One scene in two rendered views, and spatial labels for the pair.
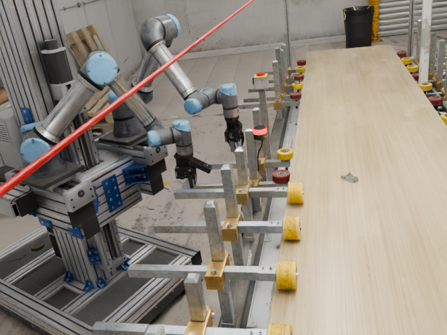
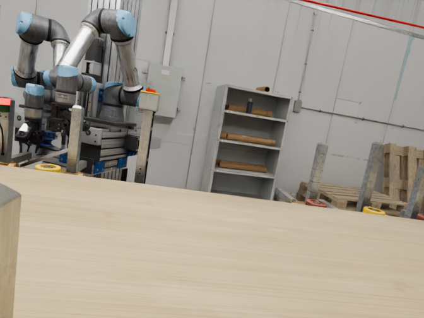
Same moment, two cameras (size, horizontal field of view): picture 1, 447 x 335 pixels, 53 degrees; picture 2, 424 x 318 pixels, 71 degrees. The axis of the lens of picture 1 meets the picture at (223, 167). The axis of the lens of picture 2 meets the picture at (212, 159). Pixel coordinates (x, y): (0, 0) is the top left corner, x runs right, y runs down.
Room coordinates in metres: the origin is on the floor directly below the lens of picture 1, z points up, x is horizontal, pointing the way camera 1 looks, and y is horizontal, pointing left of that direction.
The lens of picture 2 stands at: (2.18, -1.45, 1.18)
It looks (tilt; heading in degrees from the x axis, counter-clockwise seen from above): 9 degrees down; 67
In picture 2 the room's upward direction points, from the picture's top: 10 degrees clockwise
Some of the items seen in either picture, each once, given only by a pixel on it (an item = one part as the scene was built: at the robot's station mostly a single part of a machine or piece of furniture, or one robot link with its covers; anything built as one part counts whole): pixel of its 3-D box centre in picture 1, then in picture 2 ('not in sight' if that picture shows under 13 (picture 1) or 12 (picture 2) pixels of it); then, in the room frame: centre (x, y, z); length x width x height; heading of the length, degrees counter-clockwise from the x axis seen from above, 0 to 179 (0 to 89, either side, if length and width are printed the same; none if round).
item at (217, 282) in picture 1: (218, 268); not in sight; (1.13, 0.06, 0.95); 0.14 x 0.06 x 0.05; 165
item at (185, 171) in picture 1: (185, 165); (33, 130); (1.92, 0.17, 0.96); 0.09 x 0.08 x 0.12; 76
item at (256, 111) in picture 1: (260, 152); (72, 166); (2.12, -0.20, 0.89); 0.04 x 0.04 x 0.48; 75
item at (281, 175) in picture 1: (282, 183); not in sight; (1.81, -0.25, 0.85); 0.08 x 0.08 x 0.11
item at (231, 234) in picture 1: (232, 224); not in sight; (1.37, 0.00, 0.95); 0.14 x 0.06 x 0.05; 165
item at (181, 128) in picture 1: (181, 133); (34, 96); (1.91, 0.16, 1.12); 0.09 x 0.08 x 0.11; 105
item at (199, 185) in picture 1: (241, 186); (1, 163); (1.85, -0.07, 0.84); 0.43 x 0.03 x 0.04; 75
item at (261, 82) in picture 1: (261, 82); (149, 101); (2.37, -0.26, 1.18); 0.07 x 0.07 x 0.08; 75
